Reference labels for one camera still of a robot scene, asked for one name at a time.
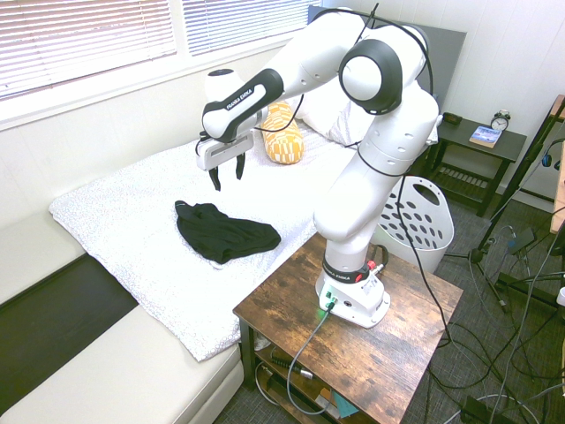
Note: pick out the black power adapter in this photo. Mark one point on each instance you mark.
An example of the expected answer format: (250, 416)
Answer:
(523, 240)

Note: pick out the blue paperback book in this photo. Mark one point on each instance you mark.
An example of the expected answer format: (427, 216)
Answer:
(485, 136)

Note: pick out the small black box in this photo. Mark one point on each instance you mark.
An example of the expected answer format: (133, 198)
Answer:
(452, 118)

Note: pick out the white perforated laundry basket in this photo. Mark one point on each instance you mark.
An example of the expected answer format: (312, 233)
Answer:
(434, 229)

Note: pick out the white circle-patterned duvet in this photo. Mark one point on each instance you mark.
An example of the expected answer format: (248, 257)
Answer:
(132, 229)

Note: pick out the black twin-bell alarm clock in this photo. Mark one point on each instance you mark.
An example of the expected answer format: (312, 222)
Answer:
(500, 121)

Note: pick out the cream low mattress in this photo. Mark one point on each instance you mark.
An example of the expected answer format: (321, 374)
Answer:
(110, 380)

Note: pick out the white circle-patterned pillow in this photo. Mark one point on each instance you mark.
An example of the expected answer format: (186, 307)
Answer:
(346, 128)

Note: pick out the rustic brown wooden side table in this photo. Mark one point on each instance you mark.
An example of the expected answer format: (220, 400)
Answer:
(375, 353)

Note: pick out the white cloth under table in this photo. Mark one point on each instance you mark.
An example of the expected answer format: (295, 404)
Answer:
(262, 342)

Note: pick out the teal paper card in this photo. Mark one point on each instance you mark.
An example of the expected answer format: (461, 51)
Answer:
(345, 406)

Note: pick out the narrow white window blind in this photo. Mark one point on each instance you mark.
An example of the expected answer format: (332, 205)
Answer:
(238, 22)

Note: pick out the blue black headphones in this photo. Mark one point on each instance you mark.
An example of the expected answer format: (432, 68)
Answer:
(548, 158)

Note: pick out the orange white patterned pillow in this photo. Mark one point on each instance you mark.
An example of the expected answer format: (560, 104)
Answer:
(282, 137)

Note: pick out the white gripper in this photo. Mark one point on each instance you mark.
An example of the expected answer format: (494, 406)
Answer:
(220, 154)

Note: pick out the grey bed headboard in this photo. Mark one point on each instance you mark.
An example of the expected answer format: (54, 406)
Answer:
(446, 66)

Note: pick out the white cup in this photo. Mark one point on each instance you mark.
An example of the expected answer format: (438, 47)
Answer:
(561, 297)

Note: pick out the black bed frame panel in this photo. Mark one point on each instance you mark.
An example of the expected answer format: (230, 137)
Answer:
(53, 318)

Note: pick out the black nightstand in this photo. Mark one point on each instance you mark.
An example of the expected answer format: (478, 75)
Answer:
(507, 143)

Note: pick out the wide white window blind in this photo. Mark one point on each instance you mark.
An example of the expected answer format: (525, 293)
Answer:
(79, 40)

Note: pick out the black garment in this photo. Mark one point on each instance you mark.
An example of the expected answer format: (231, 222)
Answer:
(229, 238)

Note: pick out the plain white pillow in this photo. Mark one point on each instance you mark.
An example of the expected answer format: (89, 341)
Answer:
(318, 108)

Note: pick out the white window frame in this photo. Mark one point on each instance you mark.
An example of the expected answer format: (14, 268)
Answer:
(178, 26)

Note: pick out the wooden desk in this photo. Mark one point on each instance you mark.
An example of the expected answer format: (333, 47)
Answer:
(559, 194)

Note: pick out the black tripod stand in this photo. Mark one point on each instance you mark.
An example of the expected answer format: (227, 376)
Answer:
(525, 170)

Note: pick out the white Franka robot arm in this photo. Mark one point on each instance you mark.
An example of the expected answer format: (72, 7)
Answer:
(384, 146)

